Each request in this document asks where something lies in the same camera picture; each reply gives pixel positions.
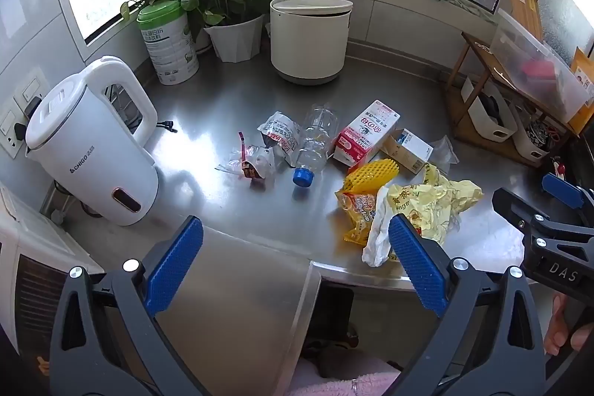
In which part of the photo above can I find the white round lidded bin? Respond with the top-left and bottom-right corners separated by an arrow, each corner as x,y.
270,0 -> 353,85

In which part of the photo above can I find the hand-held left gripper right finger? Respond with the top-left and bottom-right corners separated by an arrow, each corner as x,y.
387,213 -> 546,396

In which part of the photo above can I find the brown cardboard box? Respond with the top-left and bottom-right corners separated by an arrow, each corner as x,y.
499,0 -> 544,42

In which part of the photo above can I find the clear plastic wrapper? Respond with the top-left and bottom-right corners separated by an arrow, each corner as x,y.
429,135 -> 458,167

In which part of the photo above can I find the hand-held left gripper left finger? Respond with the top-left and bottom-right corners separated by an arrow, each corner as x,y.
49,215 -> 209,396

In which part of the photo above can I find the clear plastic storage box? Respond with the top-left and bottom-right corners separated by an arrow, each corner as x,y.
489,9 -> 592,123

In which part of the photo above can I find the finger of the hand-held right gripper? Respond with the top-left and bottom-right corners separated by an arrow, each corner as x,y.
492,187 -> 594,249
542,173 -> 594,221

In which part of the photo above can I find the pink fluffy clothing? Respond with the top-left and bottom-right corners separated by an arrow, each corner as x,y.
288,356 -> 402,396

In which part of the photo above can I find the white air cooler appliance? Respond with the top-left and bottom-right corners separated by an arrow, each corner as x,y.
0,183 -> 105,360

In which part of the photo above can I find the yellow foam net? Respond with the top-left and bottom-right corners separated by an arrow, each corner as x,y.
343,158 -> 401,193

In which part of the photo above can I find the green lid white can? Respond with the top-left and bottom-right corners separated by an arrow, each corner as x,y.
136,0 -> 200,86

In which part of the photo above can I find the clear wrapper red print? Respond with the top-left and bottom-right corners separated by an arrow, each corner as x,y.
257,111 -> 302,167

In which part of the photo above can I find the person's right hand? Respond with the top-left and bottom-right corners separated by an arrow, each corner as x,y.
544,294 -> 594,356

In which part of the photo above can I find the yellow snack bag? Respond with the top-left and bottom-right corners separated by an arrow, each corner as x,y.
335,187 -> 386,246

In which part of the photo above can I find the clear plastic bottle blue cap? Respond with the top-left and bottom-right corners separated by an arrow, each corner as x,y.
292,103 -> 342,187

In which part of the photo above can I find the wooden shelf rack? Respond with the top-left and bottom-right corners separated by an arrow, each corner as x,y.
443,32 -> 581,167

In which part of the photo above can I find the clear wrapper dark red label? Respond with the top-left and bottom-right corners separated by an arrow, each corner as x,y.
216,131 -> 279,183

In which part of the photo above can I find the white wall switch panel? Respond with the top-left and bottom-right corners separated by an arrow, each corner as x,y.
13,66 -> 47,114

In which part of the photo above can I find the white electric kettle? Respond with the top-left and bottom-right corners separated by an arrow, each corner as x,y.
24,56 -> 163,227

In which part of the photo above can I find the pink white carton box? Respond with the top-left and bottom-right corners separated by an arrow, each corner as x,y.
333,100 -> 401,168

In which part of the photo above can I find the black pouch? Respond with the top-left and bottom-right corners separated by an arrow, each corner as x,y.
478,92 -> 504,123

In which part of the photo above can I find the white storage basket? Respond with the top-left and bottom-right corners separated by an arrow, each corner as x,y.
508,99 -> 564,160
461,76 -> 518,143

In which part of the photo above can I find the small white medicine box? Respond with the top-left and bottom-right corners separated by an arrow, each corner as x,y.
381,128 -> 434,174

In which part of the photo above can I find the yellow paper envelope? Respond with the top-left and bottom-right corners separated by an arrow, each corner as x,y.
568,47 -> 594,134

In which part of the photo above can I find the white plant pot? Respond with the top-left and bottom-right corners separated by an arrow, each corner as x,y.
203,14 -> 265,63

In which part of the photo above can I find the white tissue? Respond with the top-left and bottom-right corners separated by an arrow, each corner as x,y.
362,185 -> 400,268

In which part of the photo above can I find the red flat item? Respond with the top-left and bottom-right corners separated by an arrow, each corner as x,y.
522,61 -> 558,93

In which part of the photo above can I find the yellow plastic bag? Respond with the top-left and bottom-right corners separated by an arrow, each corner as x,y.
385,163 -> 483,260

